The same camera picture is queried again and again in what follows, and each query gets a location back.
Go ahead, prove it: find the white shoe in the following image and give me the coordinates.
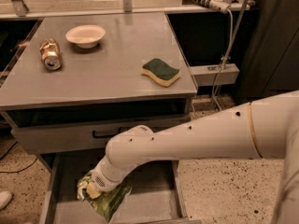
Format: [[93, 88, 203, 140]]
[[0, 190, 13, 210]]

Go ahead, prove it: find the black drawer handle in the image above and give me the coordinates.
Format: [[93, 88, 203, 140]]
[[92, 128, 121, 139]]

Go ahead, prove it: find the open grey middle drawer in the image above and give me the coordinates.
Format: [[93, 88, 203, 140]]
[[39, 148, 201, 224]]

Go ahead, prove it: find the grey metal frame rail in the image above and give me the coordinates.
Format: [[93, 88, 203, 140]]
[[0, 0, 258, 21]]

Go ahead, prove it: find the grey top drawer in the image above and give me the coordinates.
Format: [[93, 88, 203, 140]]
[[12, 115, 191, 154]]

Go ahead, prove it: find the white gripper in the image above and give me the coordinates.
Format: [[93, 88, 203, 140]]
[[86, 170, 119, 199]]

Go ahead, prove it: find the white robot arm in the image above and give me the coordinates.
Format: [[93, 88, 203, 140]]
[[92, 91, 299, 224]]

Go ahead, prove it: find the grey metal bracket box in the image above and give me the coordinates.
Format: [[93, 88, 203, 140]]
[[190, 63, 239, 87]]

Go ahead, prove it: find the white paper bowl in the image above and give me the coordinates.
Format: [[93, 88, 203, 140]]
[[65, 25, 106, 49]]

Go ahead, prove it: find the grey drawer cabinet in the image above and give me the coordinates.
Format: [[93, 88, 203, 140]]
[[0, 12, 198, 224]]

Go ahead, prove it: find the crushed gold soda can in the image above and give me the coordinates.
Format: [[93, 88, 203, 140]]
[[39, 37, 63, 70]]

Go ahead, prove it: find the green and yellow sponge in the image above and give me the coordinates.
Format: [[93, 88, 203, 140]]
[[141, 58, 180, 87]]

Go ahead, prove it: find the black floor cable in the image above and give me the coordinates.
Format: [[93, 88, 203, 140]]
[[0, 141, 38, 175]]

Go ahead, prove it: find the white power cable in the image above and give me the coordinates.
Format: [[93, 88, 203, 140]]
[[190, 7, 234, 112]]

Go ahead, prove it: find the green jalapeno chip bag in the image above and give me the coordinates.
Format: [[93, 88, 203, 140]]
[[77, 172, 132, 224]]

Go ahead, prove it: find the white plug adapter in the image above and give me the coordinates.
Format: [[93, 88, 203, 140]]
[[209, 0, 230, 14]]

